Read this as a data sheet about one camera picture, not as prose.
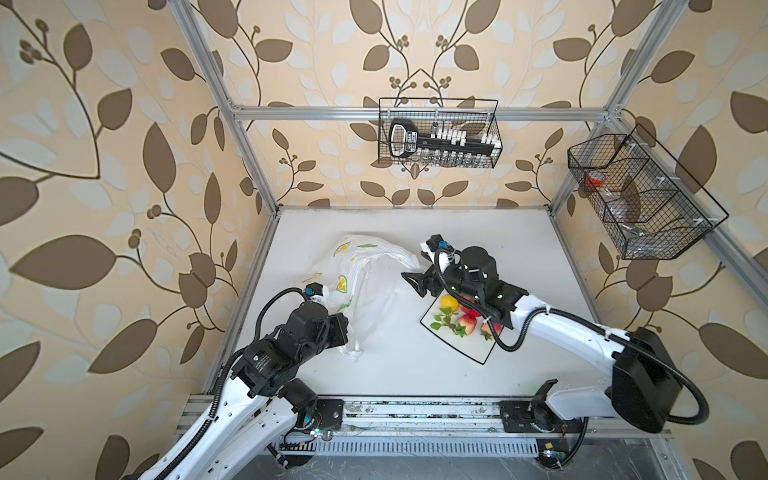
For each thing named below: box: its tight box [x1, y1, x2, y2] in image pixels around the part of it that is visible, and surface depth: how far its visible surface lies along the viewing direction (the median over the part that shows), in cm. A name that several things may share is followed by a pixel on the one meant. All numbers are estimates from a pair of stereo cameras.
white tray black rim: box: [420, 292, 497, 365], surface depth 87 cm
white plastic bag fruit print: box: [303, 235, 424, 362], surface depth 88 cm
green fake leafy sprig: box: [430, 307, 467, 338], surface depth 90 cm
